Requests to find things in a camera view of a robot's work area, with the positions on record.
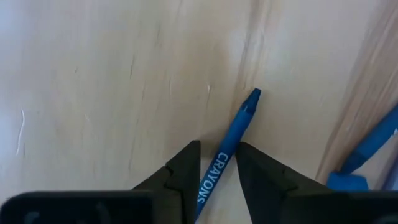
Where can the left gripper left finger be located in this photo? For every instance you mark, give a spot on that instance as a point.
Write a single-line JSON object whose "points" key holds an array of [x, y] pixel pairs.
{"points": [[186, 174]]}

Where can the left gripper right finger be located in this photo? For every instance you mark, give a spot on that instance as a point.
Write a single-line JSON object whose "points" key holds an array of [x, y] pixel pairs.
{"points": [[261, 180]]}

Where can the blue crayon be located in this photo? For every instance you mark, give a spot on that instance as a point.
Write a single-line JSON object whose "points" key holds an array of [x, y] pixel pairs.
{"points": [[376, 137], [236, 130]]}

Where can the blue eraser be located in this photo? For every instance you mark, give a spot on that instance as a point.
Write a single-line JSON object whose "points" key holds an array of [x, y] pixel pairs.
{"points": [[346, 182]]}

